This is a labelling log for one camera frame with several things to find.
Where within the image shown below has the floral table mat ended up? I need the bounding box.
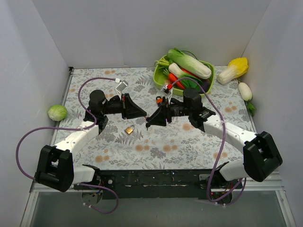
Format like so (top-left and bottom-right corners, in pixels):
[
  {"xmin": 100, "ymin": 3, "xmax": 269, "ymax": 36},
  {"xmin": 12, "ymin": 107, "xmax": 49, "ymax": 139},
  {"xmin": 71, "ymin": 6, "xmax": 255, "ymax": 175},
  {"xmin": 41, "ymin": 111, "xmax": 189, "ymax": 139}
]
[{"xmin": 55, "ymin": 68, "xmax": 242, "ymax": 170}]

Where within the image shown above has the toy purple eggplant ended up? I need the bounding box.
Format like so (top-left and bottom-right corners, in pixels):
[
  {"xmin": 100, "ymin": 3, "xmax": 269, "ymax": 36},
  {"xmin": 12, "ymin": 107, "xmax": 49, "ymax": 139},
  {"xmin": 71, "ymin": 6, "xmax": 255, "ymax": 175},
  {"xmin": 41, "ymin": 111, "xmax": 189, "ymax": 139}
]
[{"xmin": 201, "ymin": 79, "xmax": 211, "ymax": 92}]

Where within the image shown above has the toy yellow-leaf cabbage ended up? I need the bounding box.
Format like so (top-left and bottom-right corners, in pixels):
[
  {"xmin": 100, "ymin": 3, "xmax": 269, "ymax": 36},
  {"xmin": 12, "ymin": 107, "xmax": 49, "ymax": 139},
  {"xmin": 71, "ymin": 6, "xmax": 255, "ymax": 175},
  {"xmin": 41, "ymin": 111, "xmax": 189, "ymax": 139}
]
[{"xmin": 217, "ymin": 57, "xmax": 249, "ymax": 85}]

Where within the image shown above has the orange black padlock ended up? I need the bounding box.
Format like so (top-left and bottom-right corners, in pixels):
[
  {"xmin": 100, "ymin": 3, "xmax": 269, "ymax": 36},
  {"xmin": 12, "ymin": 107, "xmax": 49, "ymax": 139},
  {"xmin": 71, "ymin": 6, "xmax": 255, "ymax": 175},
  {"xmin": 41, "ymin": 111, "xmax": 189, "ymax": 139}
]
[{"xmin": 156, "ymin": 96, "xmax": 162, "ymax": 105}]

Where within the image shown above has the toy red pepper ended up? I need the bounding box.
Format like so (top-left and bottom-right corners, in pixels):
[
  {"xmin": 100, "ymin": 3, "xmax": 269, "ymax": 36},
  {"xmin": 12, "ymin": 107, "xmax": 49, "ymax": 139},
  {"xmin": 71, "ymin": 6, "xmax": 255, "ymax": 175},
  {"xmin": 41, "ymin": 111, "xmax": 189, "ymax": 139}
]
[{"xmin": 181, "ymin": 68, "xmax": 196, "ymax": 76}]

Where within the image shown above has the purple cable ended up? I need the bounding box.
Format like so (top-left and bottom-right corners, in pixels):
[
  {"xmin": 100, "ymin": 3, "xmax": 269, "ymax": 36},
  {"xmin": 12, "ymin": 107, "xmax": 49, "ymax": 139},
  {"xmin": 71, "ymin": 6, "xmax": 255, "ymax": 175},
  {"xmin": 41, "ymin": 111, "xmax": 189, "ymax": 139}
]
[
  {"xmin": 15, "ymin": 77, "xmax": 120, "ymax": 214},
  {"xmin": 171, "ymin": 77, "xmax": 247, "ymax": 207}
]

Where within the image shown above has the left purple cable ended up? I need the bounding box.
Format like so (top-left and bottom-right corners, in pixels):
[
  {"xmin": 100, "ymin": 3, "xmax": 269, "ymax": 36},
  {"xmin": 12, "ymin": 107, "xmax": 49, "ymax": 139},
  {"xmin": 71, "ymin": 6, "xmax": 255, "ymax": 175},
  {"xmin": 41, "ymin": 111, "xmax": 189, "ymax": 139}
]
[{"xmin": 15, "ymin": 77, "xmax": 120, "ymax": 214}]

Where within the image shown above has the green plastic tray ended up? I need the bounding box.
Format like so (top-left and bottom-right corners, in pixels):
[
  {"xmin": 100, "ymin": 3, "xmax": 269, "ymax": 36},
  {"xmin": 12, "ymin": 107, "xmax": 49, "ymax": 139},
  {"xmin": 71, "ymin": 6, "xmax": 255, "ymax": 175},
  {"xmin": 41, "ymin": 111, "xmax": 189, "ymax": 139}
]
[{"xmin": 153, "ymin": 54, "xmax": 215, "ymax": 96}]

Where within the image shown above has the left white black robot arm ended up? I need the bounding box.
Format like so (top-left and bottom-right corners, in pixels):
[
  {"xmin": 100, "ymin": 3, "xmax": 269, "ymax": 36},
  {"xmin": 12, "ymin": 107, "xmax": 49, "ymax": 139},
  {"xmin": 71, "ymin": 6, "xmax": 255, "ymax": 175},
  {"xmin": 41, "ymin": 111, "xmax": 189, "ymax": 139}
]
[{"xmin": 35, "ymin": 90, "xmax": 147, "ymax": 192}]

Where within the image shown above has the toy round green cabbage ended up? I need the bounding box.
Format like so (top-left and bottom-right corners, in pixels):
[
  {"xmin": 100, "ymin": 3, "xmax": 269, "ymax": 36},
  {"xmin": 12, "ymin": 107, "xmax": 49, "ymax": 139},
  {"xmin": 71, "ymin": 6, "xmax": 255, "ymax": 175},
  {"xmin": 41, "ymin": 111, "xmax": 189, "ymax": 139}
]
[{"xmin": 47, "ymin": 105, "xmax": 68, "ymax": 122}]

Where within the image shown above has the brass padlock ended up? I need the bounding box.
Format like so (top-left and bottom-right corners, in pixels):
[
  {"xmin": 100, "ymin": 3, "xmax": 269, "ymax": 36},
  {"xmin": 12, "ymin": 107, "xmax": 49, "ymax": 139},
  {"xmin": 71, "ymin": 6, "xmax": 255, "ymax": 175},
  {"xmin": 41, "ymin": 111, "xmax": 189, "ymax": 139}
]
[{"xmin": 125, "ymin": 125, "xmax": 135, "ymax": 135}]

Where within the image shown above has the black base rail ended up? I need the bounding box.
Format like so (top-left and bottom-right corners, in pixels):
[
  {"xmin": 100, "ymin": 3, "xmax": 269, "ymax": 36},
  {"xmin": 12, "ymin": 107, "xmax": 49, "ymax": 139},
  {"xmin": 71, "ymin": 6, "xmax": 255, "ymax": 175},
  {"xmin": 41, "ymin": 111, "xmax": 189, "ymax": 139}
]
[{"xmin": 74, "ymin": 169, "xmax": 211, "ymax": 200}]

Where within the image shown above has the toy orange carrot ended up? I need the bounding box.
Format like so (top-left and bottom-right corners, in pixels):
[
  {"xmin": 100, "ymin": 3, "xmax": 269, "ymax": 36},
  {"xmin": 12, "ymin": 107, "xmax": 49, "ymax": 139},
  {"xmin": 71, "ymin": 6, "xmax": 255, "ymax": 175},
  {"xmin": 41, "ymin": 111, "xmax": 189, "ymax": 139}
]
[{"xmin": 168, "ymin": 73, "xmax": 186, "ymax": 89}]

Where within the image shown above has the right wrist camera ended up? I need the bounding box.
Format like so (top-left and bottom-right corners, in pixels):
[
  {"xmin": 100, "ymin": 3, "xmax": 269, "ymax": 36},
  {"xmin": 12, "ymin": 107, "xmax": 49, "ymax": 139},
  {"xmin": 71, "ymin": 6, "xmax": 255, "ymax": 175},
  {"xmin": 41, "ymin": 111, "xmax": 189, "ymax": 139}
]
[{"xmin": 160, "ymin": 84, "xmax": 173, "ymax": 104}]

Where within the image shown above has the toy green leafy vegetable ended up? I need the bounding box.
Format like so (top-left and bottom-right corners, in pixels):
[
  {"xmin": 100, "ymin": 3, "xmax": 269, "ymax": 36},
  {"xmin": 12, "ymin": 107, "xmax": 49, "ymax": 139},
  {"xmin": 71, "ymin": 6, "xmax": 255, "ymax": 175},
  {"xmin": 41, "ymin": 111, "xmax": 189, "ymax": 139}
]
[{"xmin": 180, "ymin": 74, "xmax": 202, "ymax": 90}]

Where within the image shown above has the large toy napa cabbage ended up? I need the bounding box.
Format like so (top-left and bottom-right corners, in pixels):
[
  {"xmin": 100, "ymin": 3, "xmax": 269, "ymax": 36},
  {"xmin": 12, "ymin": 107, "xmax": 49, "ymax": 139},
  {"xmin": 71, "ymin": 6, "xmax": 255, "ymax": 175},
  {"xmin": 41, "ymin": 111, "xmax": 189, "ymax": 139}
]
[{"xmin": 167, "ymin": 48, "xmax": 212, "ymax": 79}]

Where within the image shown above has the toy white radish on table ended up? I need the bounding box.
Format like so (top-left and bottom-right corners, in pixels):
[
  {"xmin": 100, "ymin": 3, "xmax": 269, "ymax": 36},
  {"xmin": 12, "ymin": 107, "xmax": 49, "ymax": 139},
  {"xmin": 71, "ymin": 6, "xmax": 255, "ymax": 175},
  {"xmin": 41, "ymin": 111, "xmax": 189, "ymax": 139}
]
[{"xmin": 238, "ymin": 82, "xmax": 256, "ymax": 116}]

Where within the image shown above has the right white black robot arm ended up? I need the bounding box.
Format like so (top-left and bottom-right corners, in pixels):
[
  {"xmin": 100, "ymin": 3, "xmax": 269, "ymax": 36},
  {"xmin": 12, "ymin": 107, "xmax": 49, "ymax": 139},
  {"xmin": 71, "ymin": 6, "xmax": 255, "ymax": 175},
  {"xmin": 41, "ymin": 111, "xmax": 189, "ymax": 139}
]
[{"xmin": 146, "ymin": 88, "xmax": 283, "ymax": 188}]

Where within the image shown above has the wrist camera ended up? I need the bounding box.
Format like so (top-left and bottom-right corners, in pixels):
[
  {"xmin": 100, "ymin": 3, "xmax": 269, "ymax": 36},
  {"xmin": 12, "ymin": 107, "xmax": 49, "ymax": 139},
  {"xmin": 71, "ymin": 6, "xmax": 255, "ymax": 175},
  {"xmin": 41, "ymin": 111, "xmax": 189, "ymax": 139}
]
[
  {"xmin": 115, "ymin": 78, "xmax": 128, "ymax": 98},
  {"xmin": 160, "ymin": 84, "xmax": 173, "ymax": 104}
]

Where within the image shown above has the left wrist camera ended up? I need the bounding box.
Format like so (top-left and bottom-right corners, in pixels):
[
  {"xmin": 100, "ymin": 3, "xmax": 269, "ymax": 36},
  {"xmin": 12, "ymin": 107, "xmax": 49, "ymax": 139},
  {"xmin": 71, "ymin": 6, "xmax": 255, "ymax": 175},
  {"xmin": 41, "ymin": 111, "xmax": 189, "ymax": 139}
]
[{"xmin": 115, "ymin": 78, "xmax": 128, "ymax": 98}]

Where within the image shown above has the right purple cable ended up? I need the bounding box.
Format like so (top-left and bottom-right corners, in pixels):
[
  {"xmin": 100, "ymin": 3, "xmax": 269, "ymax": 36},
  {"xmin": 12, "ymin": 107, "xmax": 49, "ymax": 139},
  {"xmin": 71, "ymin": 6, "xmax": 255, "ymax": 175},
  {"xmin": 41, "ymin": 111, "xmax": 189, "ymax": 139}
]
[{"xmin": 171, "ymin": 77, "xmax": 247, "ymax": 207}]

